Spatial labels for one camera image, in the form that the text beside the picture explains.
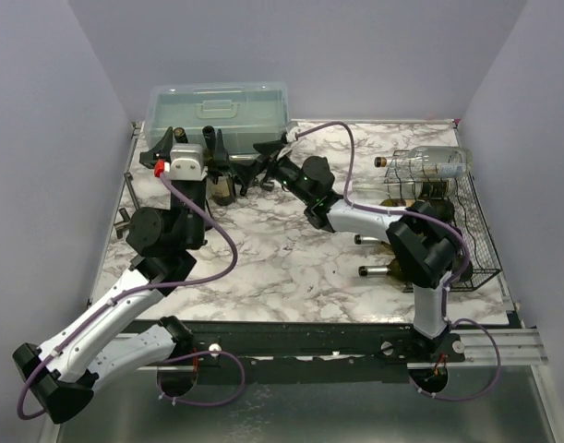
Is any dark bottle tan label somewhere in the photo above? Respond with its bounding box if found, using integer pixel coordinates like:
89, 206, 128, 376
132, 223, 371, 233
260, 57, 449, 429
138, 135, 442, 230
354, 234, 390, 248

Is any clear glass bottle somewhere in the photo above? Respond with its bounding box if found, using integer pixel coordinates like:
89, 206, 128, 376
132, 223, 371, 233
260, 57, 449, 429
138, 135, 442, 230
374, 146, 473, 179

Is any dark bottle beige label back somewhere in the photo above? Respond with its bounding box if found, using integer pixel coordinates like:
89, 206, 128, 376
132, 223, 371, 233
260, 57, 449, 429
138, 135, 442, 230
202, 126, 217, 171

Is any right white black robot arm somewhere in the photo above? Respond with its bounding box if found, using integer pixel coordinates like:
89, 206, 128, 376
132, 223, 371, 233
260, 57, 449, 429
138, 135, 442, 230
230, 141, 462, 362

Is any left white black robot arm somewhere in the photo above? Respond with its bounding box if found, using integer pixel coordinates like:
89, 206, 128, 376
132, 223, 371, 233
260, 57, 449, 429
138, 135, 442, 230
12, 126, 227, 424

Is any dark capped bottle rear left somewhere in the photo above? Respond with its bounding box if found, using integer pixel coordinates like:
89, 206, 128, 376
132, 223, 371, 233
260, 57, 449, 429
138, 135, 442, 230
173, 127, 188, 144

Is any black T-shaped corkscrew tool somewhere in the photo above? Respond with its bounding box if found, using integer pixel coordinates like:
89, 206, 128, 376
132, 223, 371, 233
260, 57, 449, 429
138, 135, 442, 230
260, 182, 274, 192

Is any translucent green plastic storage box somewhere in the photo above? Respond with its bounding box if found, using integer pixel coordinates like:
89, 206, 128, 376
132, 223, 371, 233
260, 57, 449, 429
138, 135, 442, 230
144, 82, 290, 155

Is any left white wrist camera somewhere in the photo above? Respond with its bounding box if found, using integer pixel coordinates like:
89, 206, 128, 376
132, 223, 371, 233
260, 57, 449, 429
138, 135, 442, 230
154, 143, 208, 182

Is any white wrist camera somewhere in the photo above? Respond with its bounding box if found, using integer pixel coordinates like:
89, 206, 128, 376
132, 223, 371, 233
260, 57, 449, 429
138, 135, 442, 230
154, 143, 208, 182
277, 126, 301, 160

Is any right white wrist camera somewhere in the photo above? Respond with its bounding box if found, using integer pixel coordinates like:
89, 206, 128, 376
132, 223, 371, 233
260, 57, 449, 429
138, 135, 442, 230
277, 126, 301, 160

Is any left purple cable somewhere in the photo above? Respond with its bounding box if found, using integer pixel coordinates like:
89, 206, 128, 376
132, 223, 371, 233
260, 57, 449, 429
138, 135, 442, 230
16, 177, 246, 421

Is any metal T-shaped bracket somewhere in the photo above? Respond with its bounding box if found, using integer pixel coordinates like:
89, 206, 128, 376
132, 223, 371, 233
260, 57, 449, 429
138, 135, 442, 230
114, 171, 144, 240

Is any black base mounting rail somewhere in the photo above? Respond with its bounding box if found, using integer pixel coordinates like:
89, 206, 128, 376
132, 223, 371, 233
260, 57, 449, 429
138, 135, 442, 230
185, 320, 465, 385

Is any black wire wine rack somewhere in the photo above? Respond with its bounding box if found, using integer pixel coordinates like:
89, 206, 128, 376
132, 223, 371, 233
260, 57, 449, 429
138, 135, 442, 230
379, 167, 501, 292

